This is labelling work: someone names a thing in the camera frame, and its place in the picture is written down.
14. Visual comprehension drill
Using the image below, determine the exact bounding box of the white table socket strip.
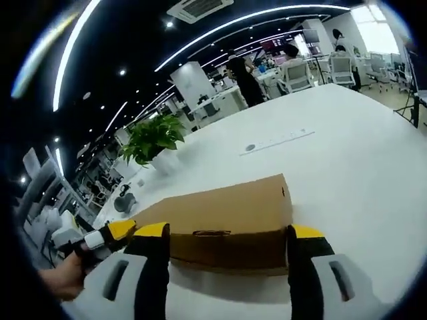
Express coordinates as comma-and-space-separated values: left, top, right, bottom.
239, 131, 316, 157

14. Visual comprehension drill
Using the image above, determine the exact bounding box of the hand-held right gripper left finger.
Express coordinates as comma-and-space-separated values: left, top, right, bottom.
61, 222, 171, 320

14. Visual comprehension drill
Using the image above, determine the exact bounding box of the person's left hand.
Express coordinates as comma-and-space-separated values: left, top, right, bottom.
38, 251, 88, 301

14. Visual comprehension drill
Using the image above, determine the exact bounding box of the black tripod stand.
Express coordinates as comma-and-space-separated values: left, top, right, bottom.
393, 89, 427, 129

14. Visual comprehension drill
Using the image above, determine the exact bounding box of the green potted plant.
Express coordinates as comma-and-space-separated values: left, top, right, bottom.
118, 115, 187, 176

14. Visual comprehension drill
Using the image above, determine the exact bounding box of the brown cardboard shoe box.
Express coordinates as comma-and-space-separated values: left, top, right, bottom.
135, 173, 293, 277

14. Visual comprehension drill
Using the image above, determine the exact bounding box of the grey curved holder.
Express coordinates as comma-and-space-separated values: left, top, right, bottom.
114, 195, 137, 214

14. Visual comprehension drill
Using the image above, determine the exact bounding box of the ceiling air conditioner vent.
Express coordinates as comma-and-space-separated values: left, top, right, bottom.
166, 0, 234, 23

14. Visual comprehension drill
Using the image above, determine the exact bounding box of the white mesh office chair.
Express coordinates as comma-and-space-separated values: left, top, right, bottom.
328, 55, 356, 89
282, 61, 316, 94

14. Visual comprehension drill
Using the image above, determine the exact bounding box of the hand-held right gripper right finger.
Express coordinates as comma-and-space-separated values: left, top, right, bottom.
287, 224, 361, 320

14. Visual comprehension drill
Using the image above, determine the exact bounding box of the grey metal storage rack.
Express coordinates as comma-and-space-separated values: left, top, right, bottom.
21, 146, 73, 234

